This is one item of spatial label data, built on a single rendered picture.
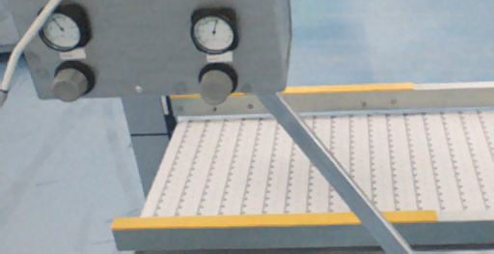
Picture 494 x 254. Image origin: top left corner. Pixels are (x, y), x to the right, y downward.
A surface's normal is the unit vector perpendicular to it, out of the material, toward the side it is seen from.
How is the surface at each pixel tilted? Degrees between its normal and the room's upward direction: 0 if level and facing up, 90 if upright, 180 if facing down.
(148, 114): 90
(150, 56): 90
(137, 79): 90
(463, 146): 0
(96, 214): 0
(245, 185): 0
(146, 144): 90
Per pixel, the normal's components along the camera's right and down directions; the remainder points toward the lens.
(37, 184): -0.06, -0.87
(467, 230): -0.03, 0.50
